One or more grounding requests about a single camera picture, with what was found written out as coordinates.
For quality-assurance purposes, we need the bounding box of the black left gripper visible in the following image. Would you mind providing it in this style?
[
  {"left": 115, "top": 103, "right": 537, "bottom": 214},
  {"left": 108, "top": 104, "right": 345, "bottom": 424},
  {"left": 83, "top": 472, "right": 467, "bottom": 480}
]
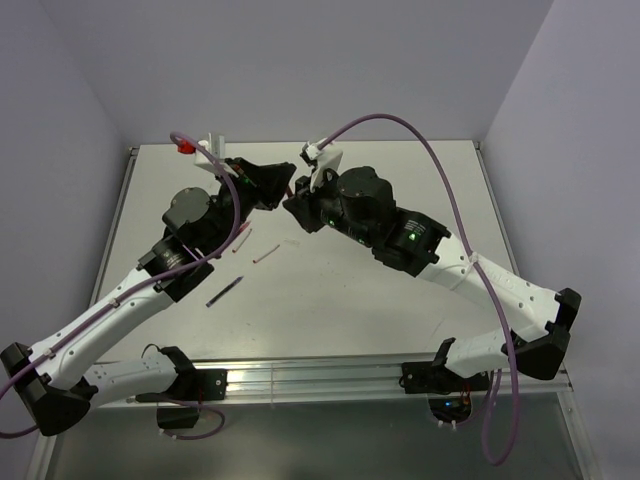
[{"left": 207, "top": 158, "right": 298, "bottom": 258}]

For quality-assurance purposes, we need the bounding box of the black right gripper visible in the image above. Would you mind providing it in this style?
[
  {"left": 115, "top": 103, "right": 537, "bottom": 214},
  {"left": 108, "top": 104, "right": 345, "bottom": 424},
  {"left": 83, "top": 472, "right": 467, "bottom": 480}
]
[{"left": 284, "top": 163, "right": 376, "bottom": 246}]

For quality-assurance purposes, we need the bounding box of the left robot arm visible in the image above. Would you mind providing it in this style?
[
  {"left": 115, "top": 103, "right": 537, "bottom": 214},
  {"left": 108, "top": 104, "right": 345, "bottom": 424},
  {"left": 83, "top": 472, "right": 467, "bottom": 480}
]
[{"left": 1, "top": 158, "right": 296, "bottom": 437}]

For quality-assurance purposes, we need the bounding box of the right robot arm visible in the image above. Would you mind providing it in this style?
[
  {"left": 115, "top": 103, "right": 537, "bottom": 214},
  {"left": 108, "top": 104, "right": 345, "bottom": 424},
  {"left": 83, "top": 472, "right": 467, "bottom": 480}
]
[{"left": 284, "top": 167, "right": 581, "bottom": 390}]

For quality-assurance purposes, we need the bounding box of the pink pen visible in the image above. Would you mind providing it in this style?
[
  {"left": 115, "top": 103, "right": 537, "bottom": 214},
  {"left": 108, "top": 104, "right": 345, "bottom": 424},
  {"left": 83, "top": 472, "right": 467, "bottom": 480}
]
[{"left": 239, "top": 221, "right": 251, "bottom": 234}]

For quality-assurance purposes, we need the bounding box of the purple pen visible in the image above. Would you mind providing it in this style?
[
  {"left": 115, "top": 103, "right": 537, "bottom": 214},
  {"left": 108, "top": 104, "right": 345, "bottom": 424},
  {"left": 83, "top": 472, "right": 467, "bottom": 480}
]
[{"left": 205, "top": 275, "right": 244, "bottom": 308}]

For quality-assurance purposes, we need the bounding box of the white red marker upper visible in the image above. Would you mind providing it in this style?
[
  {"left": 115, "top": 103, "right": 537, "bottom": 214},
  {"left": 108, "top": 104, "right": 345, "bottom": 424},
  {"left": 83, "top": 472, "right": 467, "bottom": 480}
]
[{"left": 232, "top": 228, "right": 253, "bottom": 254}]

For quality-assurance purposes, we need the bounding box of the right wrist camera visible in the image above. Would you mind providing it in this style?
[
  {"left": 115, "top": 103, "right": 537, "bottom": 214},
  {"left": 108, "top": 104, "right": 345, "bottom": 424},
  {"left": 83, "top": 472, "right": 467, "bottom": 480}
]
[{"left": 301, "top": 142, "right": 343, "bottom": 192}]

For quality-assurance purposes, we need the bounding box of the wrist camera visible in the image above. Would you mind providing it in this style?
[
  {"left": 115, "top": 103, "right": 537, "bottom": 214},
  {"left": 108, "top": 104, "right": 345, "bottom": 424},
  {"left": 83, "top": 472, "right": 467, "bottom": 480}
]
[
  {"left": 301, "top": 142, "right": 343, "bottom": 192},
  {"left": 176, "top": 132, "right": 225, "bottom": 172}
]

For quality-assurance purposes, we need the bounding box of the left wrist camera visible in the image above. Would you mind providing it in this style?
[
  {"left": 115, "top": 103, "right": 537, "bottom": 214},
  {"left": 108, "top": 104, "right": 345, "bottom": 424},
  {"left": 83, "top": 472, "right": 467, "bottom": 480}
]
[{"left": 176, "top": 132, "right": 225, "bottom": 172}]

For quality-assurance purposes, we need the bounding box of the aluminium rail frame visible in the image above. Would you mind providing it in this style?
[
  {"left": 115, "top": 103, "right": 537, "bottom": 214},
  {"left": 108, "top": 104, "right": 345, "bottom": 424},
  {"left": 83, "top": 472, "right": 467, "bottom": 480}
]
[{"left": 24, "top": 142, "right": 601, "bottom": 480}]

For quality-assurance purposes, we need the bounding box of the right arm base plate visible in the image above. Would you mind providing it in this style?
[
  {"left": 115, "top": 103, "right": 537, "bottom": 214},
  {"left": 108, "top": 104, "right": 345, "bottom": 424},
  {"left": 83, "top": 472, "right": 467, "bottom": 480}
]
[{"left": 399, "top": 361, "right": 490, "bottom": 395}]

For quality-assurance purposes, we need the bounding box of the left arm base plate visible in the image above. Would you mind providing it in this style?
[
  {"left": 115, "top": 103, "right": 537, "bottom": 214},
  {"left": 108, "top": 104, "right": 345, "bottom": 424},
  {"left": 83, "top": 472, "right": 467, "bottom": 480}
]
[{"left": 135, "top": 369, "right": 228, "bottom": 403}]

